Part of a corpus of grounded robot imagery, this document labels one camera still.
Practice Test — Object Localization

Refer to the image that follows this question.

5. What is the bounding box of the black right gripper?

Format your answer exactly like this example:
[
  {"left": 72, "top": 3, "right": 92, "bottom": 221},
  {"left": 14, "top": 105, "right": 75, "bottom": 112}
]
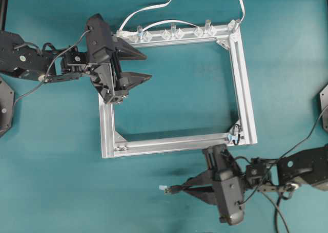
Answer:
[{"left": 181, "top": 144, "right": 244, "bottom": 225}]

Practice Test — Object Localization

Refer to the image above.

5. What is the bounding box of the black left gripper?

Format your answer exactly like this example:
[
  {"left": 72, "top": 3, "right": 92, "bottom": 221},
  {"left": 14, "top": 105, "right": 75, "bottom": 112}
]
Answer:
[{"left": 86, "top": 13, "right": 152, "bottom": 104}]

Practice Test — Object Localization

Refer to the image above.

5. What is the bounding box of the black cable with plug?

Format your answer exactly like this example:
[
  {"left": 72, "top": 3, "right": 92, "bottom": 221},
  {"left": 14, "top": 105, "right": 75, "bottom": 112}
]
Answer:
[{"left": 164, "top": 184, "right": 292, "bottom": 233}]

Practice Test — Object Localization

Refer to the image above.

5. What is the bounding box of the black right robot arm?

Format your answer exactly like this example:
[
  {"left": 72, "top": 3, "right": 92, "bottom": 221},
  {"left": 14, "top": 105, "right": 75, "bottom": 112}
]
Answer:
[{"left": 174, "top": 144, "right": 327, "bottom": 225}]

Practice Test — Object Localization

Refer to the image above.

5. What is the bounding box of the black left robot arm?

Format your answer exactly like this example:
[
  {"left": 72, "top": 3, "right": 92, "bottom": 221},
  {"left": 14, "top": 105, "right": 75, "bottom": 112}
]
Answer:
[{"left": 1, "top": 14, "right": 151, "bottom": 104}]

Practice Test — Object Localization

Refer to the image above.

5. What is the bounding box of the clear peg left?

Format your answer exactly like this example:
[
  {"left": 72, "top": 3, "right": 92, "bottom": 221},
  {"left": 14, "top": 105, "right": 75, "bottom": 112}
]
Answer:
[{"left": 137, "top": 25, "right": 144, "bottom": 42}]

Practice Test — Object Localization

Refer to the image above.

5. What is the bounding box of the clear peg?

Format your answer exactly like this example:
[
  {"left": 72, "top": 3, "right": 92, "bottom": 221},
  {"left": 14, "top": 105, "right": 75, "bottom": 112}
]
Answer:
[
  {"left": 204, "top": 19, "right": 211, "bottom": 36},
  {"left": 137, "top": 25, "right": 144, "bottom": 42},
  {"left": 170, "top": 23, "right": 176, "bottom": 39}
]

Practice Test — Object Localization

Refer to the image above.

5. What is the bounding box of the small clear tape piece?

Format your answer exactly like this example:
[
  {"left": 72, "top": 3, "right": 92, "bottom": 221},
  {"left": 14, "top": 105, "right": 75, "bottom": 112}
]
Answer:
[{"left": 159, "top": 185, "right": 168, "bottom": 190}]

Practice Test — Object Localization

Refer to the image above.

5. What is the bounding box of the clear peg middle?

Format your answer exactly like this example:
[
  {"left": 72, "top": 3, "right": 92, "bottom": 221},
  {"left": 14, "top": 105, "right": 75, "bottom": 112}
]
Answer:
[{"left": 170, "top": 23, "right": 176, "bottom": 39}]

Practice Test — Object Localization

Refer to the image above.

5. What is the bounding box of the clear peg right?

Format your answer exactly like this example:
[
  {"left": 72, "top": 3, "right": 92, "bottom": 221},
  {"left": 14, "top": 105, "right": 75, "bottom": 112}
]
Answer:
[{"left": 204, "top": 19, "right": 211, "bottom": 36}]

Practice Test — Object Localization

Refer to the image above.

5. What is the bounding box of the white flat cable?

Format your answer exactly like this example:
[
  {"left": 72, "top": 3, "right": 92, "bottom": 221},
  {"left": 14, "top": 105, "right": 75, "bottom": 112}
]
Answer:
[{"left": 116, "top": 0, "right": 246, "bottom": 38}]

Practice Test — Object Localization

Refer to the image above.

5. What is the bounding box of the thin grey left camera cable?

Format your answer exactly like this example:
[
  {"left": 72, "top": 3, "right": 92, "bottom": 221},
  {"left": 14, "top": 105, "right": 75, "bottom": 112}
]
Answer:
[{"left": 12, "top": 28, "right": 92, "bottom": 108}]

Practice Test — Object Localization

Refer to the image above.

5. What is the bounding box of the thin grey camera cable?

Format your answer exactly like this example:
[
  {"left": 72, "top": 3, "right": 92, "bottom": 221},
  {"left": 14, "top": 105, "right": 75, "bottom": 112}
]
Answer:
[
  {"left": 12, "top": 28, "right": 92, "bottom": 108},
  {"left": 237, "top": 112, "right": 326, "bottom": 205}
]

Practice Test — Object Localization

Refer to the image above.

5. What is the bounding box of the black string loop clip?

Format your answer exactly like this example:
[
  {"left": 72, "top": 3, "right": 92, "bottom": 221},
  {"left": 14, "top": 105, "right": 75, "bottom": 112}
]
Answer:
[{"left": 227, "top": 123, "right": 242, "bottom": 145}]

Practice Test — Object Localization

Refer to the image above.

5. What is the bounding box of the silver aluminium extrusion frame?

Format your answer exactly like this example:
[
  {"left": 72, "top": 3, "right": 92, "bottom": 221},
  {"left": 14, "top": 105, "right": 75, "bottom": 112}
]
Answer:
[{"left": 99, "top": 20, "right": 257, "bottom": 158}]

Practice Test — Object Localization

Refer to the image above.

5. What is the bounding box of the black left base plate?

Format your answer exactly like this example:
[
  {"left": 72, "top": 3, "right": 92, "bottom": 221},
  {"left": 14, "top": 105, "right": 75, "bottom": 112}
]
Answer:
[{"left": 0, "top": 78, "right": 15, "bottom": 137}]

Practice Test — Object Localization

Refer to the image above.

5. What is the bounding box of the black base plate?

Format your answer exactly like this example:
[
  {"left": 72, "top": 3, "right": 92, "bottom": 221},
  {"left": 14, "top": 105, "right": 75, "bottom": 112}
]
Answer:
[
  {"left": 0, "top": 78, "right": 15, "bottom": 137},
  {"left": 319, "top": 85, "right": 328, "bottom": 132}
]

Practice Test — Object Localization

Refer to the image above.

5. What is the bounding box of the thin grey right camera cable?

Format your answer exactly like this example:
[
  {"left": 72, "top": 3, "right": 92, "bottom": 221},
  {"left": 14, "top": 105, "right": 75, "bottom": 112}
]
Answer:
[{"left": 237, "top": 112, "right": 326, "bottom": 205}]

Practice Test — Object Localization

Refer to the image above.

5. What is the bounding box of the black vertical frame post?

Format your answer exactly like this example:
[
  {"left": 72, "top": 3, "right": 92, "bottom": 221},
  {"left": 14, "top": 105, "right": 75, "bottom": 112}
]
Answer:
[{"left": 0, "top": 0, "right": 8, "bottom": 31}]

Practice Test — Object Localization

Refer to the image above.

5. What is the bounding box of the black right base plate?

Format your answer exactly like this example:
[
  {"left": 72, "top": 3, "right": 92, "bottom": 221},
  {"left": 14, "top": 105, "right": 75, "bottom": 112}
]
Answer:
[{"left": 319, "top": 85, "right": 328, "bottom": 132}]

